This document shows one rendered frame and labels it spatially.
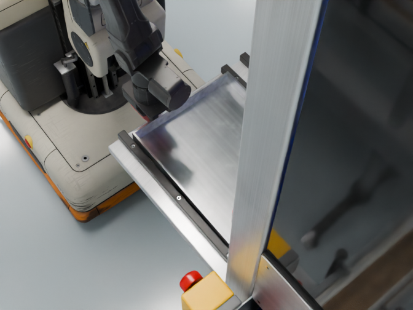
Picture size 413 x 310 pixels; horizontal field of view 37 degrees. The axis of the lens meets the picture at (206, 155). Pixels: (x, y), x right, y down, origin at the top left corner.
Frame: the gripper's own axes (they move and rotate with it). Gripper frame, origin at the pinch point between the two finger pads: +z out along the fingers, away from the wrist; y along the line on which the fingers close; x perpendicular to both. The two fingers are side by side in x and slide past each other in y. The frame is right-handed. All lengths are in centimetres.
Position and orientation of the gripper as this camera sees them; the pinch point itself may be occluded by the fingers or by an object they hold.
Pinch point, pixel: (152, 119)
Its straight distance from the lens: 133.9
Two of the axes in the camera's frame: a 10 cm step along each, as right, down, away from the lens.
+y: 6.3, 6.7, -4.0
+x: 7.8, -5.4, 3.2
